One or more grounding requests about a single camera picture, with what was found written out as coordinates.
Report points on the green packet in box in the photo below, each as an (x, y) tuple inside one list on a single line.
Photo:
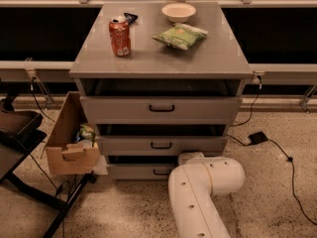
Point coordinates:
[(86, 132)]

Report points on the orange soda can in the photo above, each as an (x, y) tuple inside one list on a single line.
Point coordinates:
[(119, 31)]

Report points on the dark blue snack wrapper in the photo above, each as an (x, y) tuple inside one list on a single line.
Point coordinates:
[(131, 18)]

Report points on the grey middle drawer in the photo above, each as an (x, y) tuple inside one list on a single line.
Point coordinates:
[(160, 145)]

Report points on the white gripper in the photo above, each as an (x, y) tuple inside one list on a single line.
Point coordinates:
[(190, 156)]

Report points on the grey drawer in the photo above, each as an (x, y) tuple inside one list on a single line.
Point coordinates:
[(160, 145), (141, 167), (160, 110)]

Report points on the grey drawer cabinet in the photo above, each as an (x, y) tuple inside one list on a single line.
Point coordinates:
[(214, 67)]

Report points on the white bowl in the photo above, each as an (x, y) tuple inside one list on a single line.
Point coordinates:
[(178, 12)]

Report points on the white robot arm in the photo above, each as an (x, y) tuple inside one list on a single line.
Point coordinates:
[(191, 186)]

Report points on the black power adapter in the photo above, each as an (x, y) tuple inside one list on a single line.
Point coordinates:
[(258, 138)]

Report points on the cardboard box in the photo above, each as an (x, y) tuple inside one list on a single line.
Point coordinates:
[(63, 155)]

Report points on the grey top drawer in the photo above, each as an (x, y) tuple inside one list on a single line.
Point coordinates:
[(160, 110)]

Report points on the green chip bag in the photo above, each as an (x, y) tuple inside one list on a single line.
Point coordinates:
[(181, 36)]

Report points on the grey bottom drawer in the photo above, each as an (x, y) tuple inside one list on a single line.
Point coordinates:
[(141, 167)]

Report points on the grey metal railing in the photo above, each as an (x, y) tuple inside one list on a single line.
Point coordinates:
[(36, 70)]

